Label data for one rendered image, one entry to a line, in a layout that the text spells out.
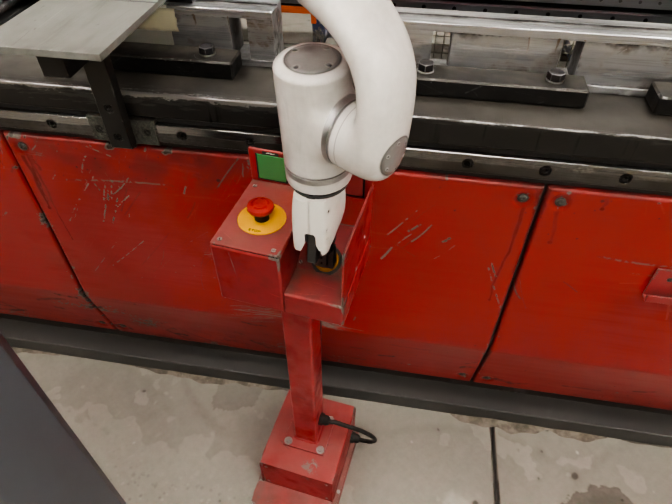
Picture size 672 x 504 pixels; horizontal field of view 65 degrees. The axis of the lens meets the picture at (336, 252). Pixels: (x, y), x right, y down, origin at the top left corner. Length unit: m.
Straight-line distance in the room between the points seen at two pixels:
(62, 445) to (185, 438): 0.68
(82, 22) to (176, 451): 1.01
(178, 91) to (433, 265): 0.55
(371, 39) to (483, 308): 0.73
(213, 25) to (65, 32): 0.24
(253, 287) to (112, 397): 0.88
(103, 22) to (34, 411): 0.53
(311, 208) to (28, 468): 0.47
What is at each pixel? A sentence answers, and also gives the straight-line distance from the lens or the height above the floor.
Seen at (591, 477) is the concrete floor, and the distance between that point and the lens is 1.54.
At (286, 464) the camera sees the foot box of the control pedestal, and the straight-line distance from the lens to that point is 1.29.
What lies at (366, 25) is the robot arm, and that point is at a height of 1.11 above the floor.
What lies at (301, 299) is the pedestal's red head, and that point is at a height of 0.70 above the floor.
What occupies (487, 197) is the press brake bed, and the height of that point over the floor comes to 0.74.
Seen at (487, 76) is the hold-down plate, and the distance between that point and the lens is 0.92.
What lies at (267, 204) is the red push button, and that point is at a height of 0.81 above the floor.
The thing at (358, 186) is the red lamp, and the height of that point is 0.81.
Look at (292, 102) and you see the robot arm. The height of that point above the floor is 1.02.
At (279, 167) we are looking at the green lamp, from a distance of 0.83.
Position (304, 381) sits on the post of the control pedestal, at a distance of 1.08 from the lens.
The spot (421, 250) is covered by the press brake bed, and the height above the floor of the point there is 0.59.
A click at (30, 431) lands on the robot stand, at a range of 0.78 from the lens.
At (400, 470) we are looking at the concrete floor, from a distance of 1.42.
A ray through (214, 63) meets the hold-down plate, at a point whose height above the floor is 0.90.
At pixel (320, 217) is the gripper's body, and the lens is 0.66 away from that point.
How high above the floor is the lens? 1.30
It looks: 45 degrees down
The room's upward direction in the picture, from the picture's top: straight up
